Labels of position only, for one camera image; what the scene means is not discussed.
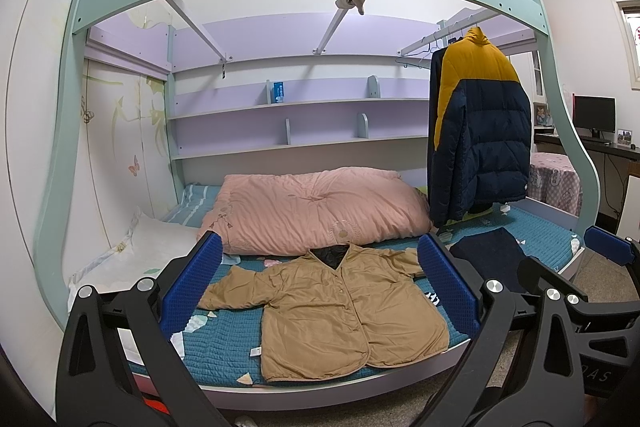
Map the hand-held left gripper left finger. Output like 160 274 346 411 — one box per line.
55 231 231 427

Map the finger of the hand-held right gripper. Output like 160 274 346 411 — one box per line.
582 225 640 268
515 255 589 303

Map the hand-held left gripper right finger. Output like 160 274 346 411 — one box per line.
415 234 586 427

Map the navy blue garment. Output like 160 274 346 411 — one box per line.
447 228 533 294

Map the tan button-up jacket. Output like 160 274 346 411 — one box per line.
197 243 451 383

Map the white chair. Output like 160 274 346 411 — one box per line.
617 174 640 239

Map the white pillow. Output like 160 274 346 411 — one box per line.
67 207 203 353

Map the teal quilted bed mat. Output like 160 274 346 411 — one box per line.
127 184 585 390

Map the light blue striped sheet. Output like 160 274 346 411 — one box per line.
164 184 223 225

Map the pink patterned cloth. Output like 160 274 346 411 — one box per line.
528 152 584 216

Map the dark desk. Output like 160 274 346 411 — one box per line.
532 129 640 230

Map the black computer monitor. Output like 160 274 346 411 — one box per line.
572 95 617 140

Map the pink comforter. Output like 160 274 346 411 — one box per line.
196 167 433 258

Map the navy and yellow puffer jacket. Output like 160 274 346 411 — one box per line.
426 27 532 226

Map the white wardrobe with butterfly print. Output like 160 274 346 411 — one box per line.
80 56 174 220

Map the window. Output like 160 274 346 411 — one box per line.
610 0 640 90

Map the lilac wall shelf unit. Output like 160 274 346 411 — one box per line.
167 74 432 161

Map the wire clothes hanger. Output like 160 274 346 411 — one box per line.
396 32 451 71

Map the white clothes rail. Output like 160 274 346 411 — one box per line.
399 19 482 58

